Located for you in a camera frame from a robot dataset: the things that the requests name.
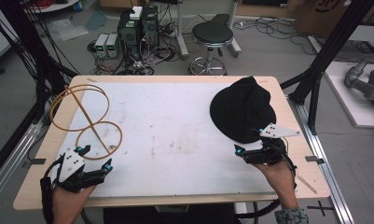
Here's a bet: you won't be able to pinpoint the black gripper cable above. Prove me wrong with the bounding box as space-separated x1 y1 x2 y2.
235 145 298 219
39 155 65 224

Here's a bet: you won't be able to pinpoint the black metal frame post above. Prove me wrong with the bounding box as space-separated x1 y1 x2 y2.
0 0 78 122
280 0 374 135

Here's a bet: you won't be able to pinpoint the patterned grey sleeve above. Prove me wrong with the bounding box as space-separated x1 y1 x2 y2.
274 207 310 224

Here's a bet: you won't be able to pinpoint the white desk leg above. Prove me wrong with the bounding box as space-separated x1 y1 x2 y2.
227 0 242 59
174 0 190 61

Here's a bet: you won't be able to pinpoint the electronics boxes on floor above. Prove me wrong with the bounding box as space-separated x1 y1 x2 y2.
87 6 183 77

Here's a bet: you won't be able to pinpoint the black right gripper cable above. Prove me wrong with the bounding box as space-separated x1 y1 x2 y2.
235 145 298 219

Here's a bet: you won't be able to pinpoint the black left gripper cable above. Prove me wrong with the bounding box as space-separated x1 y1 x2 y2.
39 155 65 224

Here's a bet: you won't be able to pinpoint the wooden ring hat rack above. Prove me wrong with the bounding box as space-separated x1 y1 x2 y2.
48 83 124 161

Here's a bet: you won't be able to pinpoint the person's left hand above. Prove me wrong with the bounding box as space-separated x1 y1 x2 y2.
52 184 97 224

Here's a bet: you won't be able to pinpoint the black computer tower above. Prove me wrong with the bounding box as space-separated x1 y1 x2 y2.
140 5 160 49
117 11 143 60

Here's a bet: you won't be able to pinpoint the aluminium rail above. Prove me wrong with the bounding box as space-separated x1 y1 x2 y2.
286 95 356 224
0 121 45 209

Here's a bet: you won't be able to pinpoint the thin wooden stick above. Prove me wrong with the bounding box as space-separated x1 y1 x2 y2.
297 175 318 195

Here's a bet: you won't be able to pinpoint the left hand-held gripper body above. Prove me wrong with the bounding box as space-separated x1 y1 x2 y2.
52 149 107 193

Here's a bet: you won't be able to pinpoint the black round stool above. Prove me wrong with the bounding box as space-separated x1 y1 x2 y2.
187 21 235 77

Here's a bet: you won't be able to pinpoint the wooden table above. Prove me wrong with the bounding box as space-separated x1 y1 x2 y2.
12 74 331 211

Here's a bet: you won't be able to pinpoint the grey power supply unit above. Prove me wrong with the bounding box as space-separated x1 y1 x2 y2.
94 33 110 59
105 33 121 59

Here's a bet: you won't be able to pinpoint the person's right hand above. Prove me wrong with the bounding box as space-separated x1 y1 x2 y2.
253 159 298 210

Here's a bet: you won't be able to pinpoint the white floor platform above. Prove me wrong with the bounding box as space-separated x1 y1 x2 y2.
324 61 374 129

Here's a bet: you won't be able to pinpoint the white box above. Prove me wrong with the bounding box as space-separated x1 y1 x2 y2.
129 6 144 21

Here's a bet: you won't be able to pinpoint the black floor cables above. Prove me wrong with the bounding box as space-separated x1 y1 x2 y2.
234 16 319 56

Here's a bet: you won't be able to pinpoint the brown cardboard box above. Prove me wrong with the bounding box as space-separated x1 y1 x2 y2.
294 0 367 39

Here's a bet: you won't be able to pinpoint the black hat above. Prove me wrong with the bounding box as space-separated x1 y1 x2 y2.
209 76 278 145

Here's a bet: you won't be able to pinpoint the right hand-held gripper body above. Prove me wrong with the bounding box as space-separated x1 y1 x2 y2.
242 122 302 166

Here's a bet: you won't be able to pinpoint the white table mat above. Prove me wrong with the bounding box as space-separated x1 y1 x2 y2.
54 81 276 198

